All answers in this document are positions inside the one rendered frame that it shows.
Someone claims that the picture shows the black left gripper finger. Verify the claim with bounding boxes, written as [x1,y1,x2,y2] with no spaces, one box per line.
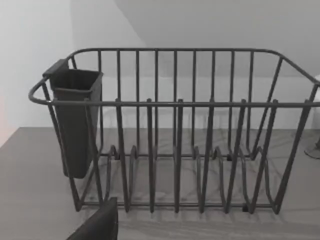
[65,197,119,240]

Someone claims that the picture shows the dark grey cutlery holder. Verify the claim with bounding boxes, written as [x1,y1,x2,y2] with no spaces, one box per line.
[42,59,104,179]

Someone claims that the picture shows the grey round object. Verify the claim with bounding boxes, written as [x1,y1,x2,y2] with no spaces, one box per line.
[303,146,320,160]

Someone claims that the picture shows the dark grey wire dish rack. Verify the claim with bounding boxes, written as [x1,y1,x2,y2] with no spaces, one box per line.
[28,47,320,215]

